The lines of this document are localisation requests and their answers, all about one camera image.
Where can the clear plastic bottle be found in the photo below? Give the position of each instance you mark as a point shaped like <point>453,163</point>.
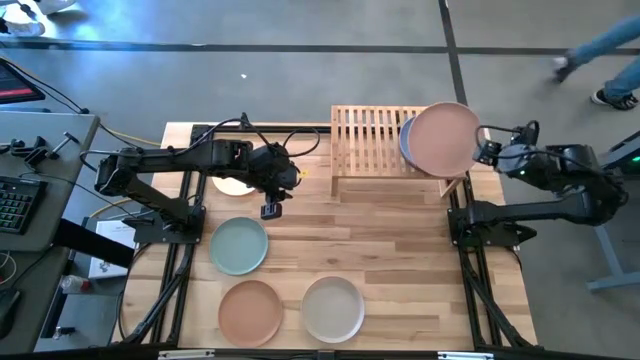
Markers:
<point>75,285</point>

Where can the grey desk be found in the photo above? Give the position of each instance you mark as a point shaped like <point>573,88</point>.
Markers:
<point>30,310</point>
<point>60,200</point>

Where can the white box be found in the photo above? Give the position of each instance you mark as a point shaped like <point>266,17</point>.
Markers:
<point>115,232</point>

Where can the terracotta orange plate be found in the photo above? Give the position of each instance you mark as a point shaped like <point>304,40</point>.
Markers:
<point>250,314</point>

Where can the silver metal bracket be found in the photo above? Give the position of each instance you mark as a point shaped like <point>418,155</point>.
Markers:
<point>465,355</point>
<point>185,354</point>

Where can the person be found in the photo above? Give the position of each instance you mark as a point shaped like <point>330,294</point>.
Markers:
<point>622,82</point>
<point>25,29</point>

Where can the black desk clamp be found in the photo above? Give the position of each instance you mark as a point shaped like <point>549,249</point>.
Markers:
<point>35,152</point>

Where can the backlit black keyboard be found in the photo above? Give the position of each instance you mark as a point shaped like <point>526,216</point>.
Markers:
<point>20,205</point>

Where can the black aluminium table frame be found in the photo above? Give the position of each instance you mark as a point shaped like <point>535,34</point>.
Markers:
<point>201,131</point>

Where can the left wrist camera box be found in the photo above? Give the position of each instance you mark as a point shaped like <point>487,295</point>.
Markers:
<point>270,211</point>

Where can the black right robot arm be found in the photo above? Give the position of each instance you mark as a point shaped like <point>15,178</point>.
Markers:
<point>550,210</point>

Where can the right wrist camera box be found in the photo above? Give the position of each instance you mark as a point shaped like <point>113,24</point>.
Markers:
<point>489,151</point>

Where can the blue plate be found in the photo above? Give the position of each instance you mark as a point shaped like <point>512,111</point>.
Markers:
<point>405,142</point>

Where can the small black table clamp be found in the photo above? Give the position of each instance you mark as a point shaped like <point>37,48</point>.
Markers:
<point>243,121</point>

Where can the sage green plate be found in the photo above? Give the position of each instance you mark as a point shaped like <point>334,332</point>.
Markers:
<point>239,246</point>

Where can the pale pink plate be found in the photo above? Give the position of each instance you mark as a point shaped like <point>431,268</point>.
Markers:
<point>442,140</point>

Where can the wooden slatted shelf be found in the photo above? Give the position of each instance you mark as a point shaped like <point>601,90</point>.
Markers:
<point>367,140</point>

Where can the black equipment with green light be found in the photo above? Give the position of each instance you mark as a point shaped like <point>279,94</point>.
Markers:
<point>625,155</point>

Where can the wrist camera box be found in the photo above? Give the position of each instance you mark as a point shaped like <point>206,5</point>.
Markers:
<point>489,151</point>
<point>270,211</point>

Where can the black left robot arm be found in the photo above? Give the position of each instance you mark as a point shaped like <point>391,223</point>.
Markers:
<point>165,159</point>

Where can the cream plate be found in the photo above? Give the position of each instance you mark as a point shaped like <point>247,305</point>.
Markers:
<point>231,187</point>

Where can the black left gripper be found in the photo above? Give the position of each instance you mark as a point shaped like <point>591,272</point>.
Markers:
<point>272,167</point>

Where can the black monitor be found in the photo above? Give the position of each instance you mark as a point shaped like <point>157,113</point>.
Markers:
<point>15,85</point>

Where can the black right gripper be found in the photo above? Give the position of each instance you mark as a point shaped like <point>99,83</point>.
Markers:
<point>522,162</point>

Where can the black desk beam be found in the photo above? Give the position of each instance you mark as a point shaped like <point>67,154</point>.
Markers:
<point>90,242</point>

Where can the grey beige plate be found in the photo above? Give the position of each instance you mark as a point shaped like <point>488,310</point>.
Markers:
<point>332,310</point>

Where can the small black connector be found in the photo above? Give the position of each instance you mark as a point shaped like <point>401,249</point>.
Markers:
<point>65,331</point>

